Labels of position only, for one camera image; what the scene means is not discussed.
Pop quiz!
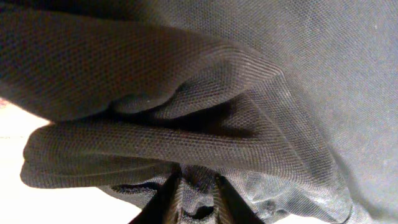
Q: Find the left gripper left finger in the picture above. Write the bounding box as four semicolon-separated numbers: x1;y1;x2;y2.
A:
129;171;181;224

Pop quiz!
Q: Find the black t-shirt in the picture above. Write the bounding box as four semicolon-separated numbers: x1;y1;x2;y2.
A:
1;0;397;223

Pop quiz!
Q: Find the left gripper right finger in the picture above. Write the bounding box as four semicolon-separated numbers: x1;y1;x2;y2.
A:
215;175;264;224

